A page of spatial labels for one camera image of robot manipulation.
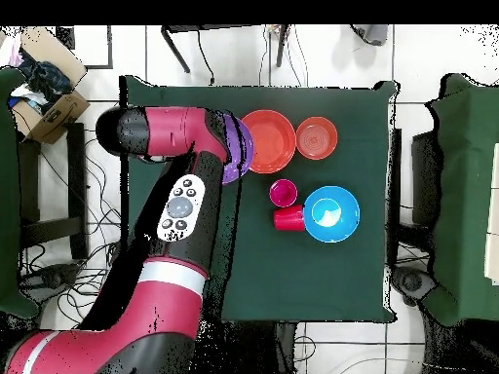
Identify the black metal table frame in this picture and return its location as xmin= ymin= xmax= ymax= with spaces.
xmin=160 ymin=24 xmax=291 ymax=75

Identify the pink plastic cup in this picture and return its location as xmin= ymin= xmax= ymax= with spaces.
xmin=268 ymin=178 xmax=299 ymax=208

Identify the beige board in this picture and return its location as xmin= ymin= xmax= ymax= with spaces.
xmin=483 ymin=141 xmax=499 ymax=286

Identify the black bench frame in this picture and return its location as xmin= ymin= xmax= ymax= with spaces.
xmin=17 ymin=122 xmax=90 ymax=261

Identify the black box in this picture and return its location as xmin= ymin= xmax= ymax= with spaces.
xmin=55 ymin=25 xmax=76 ymax=51

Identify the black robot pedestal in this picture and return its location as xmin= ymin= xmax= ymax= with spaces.
xmin=194 ymin=320 xmax=299 ymax=374

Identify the large orange plastic bowl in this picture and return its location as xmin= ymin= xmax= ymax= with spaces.
xmin=241 ymin=109 xmax=298 ymax=175

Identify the cardboard box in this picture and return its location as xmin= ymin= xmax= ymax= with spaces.
xmin=8 ymin=26 xmax=92 ymax=146

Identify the green cloth covered table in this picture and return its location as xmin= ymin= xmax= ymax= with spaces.
xmin=422 ymin=72 xmax=499 ymax=327
xmin=0 ymin=66 xmax=40 ymax=319

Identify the tangle of black cables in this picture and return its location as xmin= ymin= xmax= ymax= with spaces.
xmin=19 ymin=100 xmax=126 ymax=332

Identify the small orange flat-bottomed bowl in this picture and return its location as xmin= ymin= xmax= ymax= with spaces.
xmin=295 ymin=116 xmax=339 ymax=162

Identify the purple plastic bowl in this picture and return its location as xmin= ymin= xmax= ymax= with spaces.
xmin=220 ymin=110 xmax=255 ymax=185

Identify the black cable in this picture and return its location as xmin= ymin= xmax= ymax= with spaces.
xmin=196 ymin=28 xmax=216 ymax=86

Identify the black stand base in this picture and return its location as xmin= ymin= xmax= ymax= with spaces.
xmin=390 ymin=265 xmax=439 ymax=309
xmin=19 ymin=262 xmax=81 ymax=303

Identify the large blue plastic bowl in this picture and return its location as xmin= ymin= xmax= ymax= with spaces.
xmin=302 ymin=185 xmax=361 ymax=243

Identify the dark clothes bundle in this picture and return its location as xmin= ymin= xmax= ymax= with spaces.
xmin=13 ymin=50 xmax=75 ymax=114

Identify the red plastic cup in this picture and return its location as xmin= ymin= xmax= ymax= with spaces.
xmin=272 ymin=204 xmax=306 ymax=233

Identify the dark green tablecloth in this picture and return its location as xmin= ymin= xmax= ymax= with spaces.
xmin=118 ymin=74 xmax=399 ymax=323

